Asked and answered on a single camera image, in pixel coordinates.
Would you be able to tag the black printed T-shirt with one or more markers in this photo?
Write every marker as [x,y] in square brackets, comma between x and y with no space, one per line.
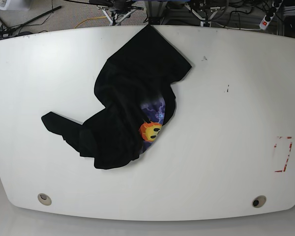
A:
[134,86]

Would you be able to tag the red tape rectangle marking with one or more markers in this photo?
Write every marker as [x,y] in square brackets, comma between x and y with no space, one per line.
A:
[281,153]

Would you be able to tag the white power strip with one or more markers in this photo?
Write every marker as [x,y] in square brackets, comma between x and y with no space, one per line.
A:
[270,14]

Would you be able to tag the aluminium frame post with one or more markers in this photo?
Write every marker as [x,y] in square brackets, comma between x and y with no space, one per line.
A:
[155,11]

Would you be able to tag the left table cable grommet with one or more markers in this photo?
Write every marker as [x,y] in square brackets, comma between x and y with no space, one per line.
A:
[44,199]

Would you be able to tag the table cable grommet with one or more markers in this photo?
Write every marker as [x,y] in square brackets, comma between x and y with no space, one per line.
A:
[259,201]
[44,199]

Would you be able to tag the right table cable grommet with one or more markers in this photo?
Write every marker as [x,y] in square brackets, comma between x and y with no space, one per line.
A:
[259,201]

